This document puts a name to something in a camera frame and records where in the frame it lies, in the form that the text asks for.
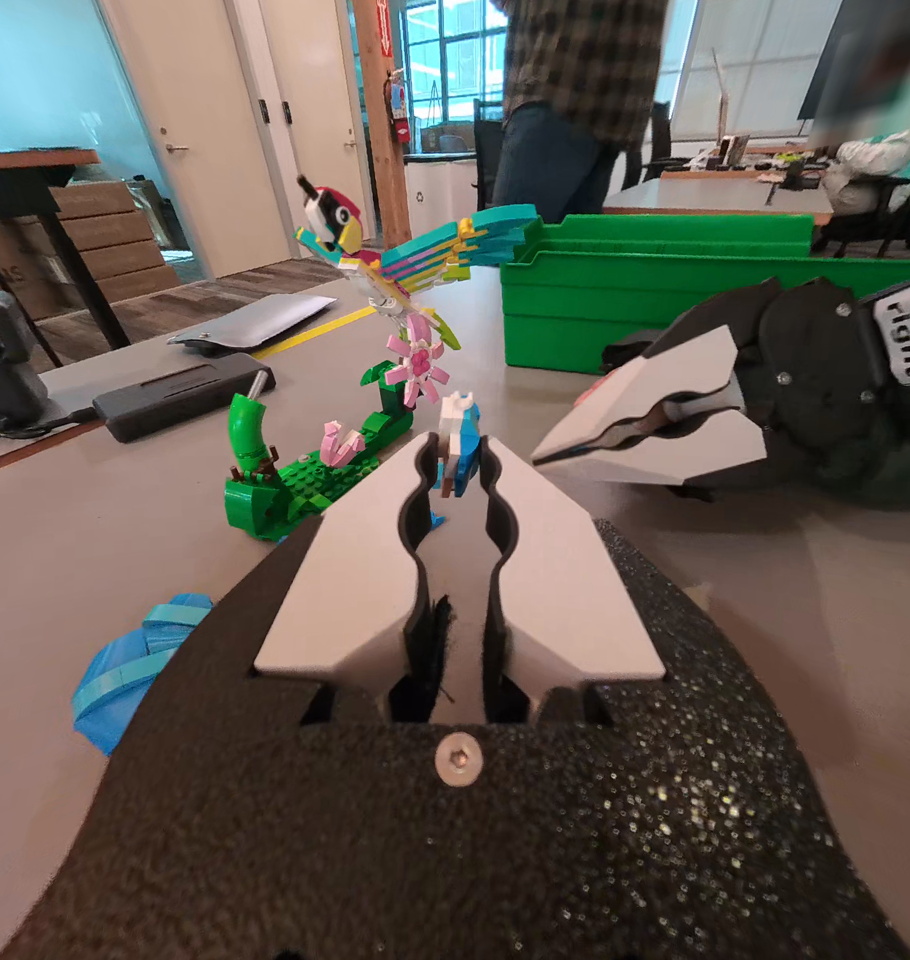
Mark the black flat device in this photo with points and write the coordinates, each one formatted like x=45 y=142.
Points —
x=177 y=397

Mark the grey office table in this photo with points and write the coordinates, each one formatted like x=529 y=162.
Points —
x=710 y=196

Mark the person's right hand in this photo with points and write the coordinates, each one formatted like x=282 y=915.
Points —
x=603 y=381

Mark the white door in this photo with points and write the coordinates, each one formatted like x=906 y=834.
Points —
x=200 y=150
x=320 y=112

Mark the blue white lego piece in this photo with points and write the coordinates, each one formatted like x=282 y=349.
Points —
x=462 y=450

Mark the wooden desk black legs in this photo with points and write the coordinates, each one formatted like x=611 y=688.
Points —
x=20 y=169

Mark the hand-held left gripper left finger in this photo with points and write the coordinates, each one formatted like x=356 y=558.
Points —
x=350 y=570

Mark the colourful lego parrot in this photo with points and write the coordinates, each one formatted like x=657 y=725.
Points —
x=417 y=266

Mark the cardboard box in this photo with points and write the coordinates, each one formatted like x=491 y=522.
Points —
x=102 y=240

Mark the red fire extinguisher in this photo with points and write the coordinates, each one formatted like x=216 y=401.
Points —
x=397 y=105

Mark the white plastic bag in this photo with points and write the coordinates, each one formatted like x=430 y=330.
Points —
x=875 y=165

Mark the stacked green plastic bins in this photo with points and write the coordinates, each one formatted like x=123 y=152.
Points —
x=650 y=307

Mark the white recycling cabinet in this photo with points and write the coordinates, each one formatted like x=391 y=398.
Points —
x=440 y=195

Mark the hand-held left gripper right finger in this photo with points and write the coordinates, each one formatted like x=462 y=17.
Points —
x=567 y=592

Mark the black charging dock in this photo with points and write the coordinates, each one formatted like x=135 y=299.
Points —
x=5 y=375

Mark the wooden pillar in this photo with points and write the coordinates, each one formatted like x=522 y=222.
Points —
x=384 y=180

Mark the black armchair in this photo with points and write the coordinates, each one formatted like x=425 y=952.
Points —
x=875 y=225

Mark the green lego plant base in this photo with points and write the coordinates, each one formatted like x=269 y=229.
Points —
x=305 y=480

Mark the blue lego flower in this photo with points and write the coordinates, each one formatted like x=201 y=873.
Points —
x=117 y=675

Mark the black mesh office chair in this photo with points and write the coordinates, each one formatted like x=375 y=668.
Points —
x=489 y=150

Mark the yellow tape strip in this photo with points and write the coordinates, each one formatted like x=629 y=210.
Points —
x=312 y=334

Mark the red pillar sign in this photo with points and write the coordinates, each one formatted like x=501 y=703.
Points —
x=384 y=30

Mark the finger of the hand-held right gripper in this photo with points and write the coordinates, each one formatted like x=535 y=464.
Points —
x=695 y=450
x=680 y=367

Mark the silver foil pouch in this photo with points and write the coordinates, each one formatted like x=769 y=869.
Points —
x=252 y=322

